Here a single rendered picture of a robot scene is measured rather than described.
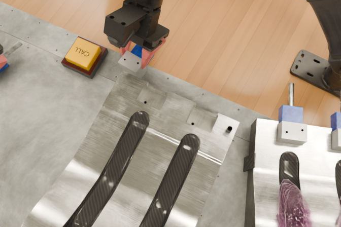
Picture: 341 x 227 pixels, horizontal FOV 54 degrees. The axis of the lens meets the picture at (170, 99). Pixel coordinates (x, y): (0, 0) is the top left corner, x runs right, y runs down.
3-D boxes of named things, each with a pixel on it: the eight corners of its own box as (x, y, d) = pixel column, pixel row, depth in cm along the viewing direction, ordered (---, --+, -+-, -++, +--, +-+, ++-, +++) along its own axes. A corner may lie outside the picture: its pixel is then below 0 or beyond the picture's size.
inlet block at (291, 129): (275, 86, 74) (283, 77, 69) (298, 89, 74) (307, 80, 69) (273, 144, 69) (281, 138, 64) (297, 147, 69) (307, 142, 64)
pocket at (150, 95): (147, 87, 71) (146, 80, 68) (170, 97, 71) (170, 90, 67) (138, 105, 70) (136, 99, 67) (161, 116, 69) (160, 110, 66)
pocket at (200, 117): (194, 108, 70) (195, 102, 66) (217, 118, 69) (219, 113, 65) (184, 126, 68) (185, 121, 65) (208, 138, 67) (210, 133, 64)
